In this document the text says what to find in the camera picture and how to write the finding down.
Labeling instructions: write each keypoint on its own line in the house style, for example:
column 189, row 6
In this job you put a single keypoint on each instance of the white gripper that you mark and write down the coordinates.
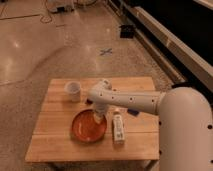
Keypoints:
column 100, row 110

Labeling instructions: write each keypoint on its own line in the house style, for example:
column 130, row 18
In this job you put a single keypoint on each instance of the orange ceramic bowl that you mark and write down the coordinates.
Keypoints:
column 85, row 129

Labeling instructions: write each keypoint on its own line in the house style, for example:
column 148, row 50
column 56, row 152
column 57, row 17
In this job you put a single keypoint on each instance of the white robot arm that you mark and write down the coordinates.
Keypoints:
column 186, row 130

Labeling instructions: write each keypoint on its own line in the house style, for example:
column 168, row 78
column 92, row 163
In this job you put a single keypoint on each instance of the dark red small object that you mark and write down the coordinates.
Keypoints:
column 88, row 100

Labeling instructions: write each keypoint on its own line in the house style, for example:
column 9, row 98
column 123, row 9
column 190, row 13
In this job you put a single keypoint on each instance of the white bottle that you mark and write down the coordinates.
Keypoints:
column 118, row 127

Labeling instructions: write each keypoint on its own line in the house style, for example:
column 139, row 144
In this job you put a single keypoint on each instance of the blue plastic object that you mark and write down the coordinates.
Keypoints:
column 133, row 112

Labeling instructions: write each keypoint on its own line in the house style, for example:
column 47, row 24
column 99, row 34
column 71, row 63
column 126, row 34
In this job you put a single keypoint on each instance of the white plastic cup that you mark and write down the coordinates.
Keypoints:
column 73, row 89

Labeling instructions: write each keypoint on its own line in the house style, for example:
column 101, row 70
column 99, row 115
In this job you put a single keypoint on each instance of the wooden table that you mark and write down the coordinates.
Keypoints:
column 52, row 140

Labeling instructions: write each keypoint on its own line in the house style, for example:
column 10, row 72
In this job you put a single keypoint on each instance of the black box on floor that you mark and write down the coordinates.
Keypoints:
column 127, row 31

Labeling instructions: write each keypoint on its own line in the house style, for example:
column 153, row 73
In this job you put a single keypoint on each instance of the long grey rail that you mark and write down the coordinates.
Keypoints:
column 189, row 58

